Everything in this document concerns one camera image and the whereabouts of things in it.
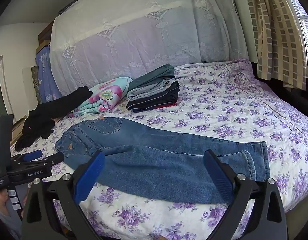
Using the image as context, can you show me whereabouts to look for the blue denim jeans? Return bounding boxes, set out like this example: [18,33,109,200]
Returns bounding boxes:
[55,117,270,204]

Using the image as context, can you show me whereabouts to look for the person left hand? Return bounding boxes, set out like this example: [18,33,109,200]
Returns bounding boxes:
[0,189,10,220]

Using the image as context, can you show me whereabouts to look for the black garment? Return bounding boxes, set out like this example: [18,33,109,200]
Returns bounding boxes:
[15,86,93,152]

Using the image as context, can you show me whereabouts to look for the blue patterned pillow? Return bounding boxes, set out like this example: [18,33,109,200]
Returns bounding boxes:
[35,46,62,103]

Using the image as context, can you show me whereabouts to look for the floral turquoise folded quilt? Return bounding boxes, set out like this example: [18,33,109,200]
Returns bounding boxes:
[72,77,133,116]

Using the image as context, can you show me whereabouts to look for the grey folded pants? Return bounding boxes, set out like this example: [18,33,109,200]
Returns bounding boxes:
[127,79,179,101]

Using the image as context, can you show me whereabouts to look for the red folded garment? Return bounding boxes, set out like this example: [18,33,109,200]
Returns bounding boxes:
[154,102,176,109]

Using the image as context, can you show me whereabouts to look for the purple floral bed sheet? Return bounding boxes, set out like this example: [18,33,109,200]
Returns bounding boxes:
[23,61,308,239]

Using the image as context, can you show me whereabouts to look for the dark navy folded pants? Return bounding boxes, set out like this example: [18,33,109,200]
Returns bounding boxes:
[126,91,179,113]

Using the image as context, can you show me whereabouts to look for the teal folded pants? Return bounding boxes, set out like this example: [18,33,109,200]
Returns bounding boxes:
[128,64,174,91]

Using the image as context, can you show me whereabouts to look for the beige checkered curtain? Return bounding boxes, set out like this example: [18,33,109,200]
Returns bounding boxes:
[248,0,307,90]

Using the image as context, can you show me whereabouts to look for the window with white frame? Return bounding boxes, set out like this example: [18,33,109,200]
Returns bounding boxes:
[0,56,14,114]

